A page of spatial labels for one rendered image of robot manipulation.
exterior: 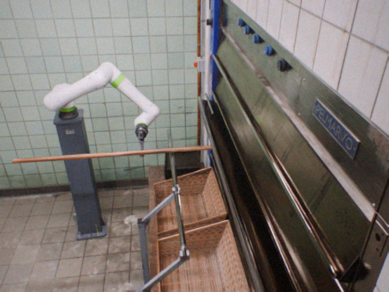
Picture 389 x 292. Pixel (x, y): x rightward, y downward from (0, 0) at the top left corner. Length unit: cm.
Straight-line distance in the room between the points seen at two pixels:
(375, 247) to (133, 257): 264
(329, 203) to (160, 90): 265
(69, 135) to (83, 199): 64
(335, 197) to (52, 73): 292
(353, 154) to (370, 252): 22
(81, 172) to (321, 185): 235
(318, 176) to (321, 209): 10
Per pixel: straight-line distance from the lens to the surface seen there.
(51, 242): 365
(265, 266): 140
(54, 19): 340
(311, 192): 114
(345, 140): 97
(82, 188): 324
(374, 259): 92
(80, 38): 340
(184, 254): 172
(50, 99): 272
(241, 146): 188
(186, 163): 299
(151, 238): 263
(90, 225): 351
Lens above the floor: 246
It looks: 32 degrees down
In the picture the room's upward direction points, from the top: straight up
